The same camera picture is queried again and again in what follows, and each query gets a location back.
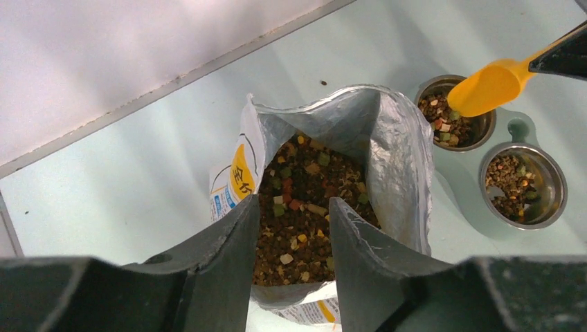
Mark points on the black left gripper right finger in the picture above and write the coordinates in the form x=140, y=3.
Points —
x=383, y=285

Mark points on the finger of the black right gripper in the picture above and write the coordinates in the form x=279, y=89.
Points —
x=566, y=57

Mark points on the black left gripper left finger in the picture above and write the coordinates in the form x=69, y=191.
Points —
x=201, y=284

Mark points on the yellow plastic scoop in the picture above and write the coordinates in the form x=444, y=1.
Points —
x=495, y=84

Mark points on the steel bowl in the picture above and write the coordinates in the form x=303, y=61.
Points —
x=483, y=126
x=549, y=181

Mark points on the colourful pet food bag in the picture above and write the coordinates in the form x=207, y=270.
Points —
x=382, y=130

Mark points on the brown pet food kibble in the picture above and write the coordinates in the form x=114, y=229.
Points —
x=294, y=243

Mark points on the kibble in near bowl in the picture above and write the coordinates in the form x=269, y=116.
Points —
x=511, y=187

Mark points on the kibble in bowl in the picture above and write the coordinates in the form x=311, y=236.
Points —
x=449, y=127
x=511, y=187

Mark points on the kibble in far bowl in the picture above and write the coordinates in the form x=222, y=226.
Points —
x=449, y=127

